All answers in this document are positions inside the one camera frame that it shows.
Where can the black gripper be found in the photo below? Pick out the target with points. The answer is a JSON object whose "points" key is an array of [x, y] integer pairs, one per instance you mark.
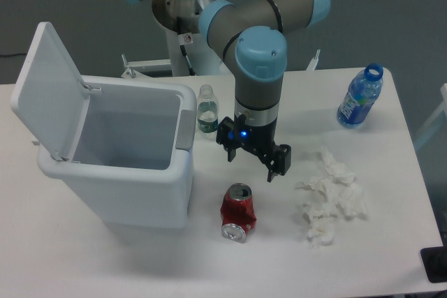
{"points": [[258, 140]]}

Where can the clear small water bottle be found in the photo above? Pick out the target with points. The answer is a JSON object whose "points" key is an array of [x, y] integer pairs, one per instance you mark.
{"points": [[207, 112]]}

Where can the blue plastic drink bottle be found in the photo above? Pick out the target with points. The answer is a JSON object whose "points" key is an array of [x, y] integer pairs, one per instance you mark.
{"points": [[362, 93]]}

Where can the white plastic trash bin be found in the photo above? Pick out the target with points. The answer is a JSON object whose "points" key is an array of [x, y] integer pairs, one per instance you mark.
{"points": [[124, 147]]}

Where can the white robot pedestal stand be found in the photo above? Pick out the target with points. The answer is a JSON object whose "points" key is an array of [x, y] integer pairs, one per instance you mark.
{"points": [[191, 55]]}

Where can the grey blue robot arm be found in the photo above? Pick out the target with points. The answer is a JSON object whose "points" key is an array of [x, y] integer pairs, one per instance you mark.
{"points": [[250, 40]]}

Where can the crumpled white tissue paper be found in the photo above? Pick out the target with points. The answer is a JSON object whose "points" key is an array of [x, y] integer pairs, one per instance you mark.
{"points": [[334, 195]]}

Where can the crushed red soda can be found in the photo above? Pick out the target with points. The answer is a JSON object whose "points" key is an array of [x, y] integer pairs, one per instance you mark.
{"points": [[237, 213]]}

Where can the black device at edge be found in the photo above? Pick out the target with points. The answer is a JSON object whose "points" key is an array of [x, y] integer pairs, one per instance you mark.
{"points": [[434, 261]]}

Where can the white furniture at right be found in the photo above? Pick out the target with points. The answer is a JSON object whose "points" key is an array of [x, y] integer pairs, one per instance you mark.
{"points": [[432, 124]]}

